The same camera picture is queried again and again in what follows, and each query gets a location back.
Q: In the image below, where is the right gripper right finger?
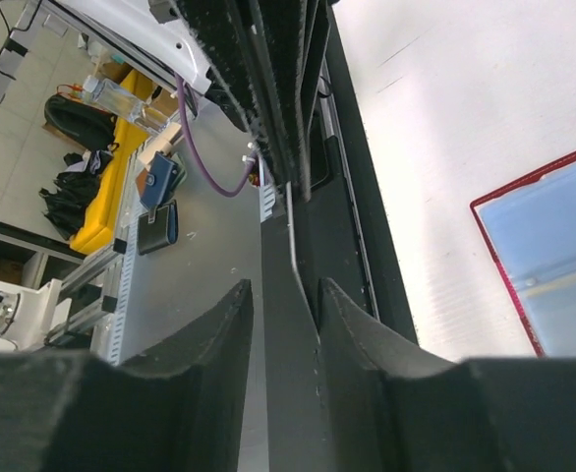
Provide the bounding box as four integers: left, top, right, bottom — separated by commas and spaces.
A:
319, 278, 576, 471

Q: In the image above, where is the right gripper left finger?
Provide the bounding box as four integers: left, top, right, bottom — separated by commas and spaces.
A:
0, 279, 254, 471

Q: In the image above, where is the red leather card holder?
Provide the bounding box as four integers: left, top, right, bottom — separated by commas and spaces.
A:
470, 150, 576, 357

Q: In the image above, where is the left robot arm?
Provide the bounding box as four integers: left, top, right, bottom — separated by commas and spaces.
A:
65, 1, 330, 201

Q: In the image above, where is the dark green card holder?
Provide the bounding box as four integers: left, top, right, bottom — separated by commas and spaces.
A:
137, 200, 179, 256

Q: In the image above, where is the blue card holder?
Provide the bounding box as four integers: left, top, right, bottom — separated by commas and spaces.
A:
136, 151, 185, 209

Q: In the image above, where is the yellow storage box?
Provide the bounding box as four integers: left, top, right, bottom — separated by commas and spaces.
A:
69, 68, 164, 256

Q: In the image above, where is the black backpack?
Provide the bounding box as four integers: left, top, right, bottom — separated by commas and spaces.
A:
44, 94, 115, 151

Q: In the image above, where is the clear plastic bottle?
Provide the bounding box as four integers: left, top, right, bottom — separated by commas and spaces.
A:
82, 75, 168, 135

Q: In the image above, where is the left white cable duct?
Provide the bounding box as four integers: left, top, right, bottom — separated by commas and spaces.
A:
103, 140, 150, 366

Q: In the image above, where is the white cable duct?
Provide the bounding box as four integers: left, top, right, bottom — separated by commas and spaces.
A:
103, 140, 150, 366
259, 161, 277, 223

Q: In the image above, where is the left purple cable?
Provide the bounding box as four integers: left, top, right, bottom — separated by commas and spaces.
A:
174, 73, 259, 199

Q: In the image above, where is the right white cable duct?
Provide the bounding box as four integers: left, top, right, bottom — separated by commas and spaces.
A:
259, 161, 277, 223

